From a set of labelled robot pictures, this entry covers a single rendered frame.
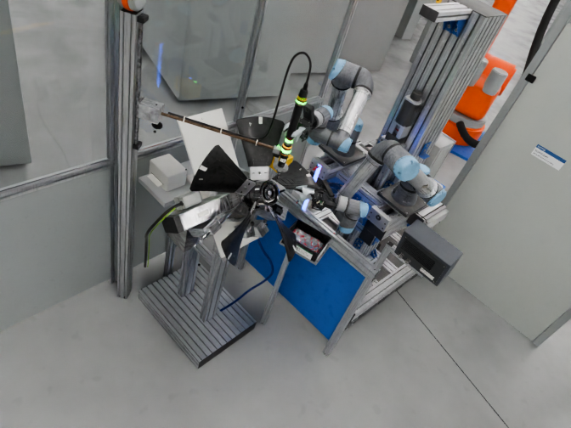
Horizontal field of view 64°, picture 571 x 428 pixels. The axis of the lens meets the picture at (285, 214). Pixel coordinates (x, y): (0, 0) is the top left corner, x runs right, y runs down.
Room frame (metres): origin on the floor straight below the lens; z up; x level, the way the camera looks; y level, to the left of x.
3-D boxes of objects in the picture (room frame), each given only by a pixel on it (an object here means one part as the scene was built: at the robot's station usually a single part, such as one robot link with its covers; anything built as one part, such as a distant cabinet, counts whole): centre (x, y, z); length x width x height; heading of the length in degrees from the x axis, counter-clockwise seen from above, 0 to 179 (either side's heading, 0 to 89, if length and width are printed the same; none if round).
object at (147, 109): (1.68, 0.72, 1.39); 0.10 x 0.07 x 0.08; 93
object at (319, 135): (1.97, -0.03, 1.38); 0.11 x 0.08 x 0.11; 83
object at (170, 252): (1.90, 0.62, 0.41); 0.04 x 0.04 x 0.83; 58
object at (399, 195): (2.20, -0.62, 1.09); 0.15 x 0.15 x 0.10
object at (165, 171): (1.86, 0.69, 0.91); 0.17 x 0.16 x 0.11; 58
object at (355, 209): (1.77, -0.32, 1.17); 0.11 x 0.08 x 0.09; 95
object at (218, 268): (1.65, 0.25, 0.45); 0.09 x 0.04 x 0.91; 148
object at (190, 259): (1.78, 0.45, 0.57); 0.09 x 0.04 x 1.15; 148
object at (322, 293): (1.97, -0.18, 0.45); 0.82 x 0.01 x 0.66; 58
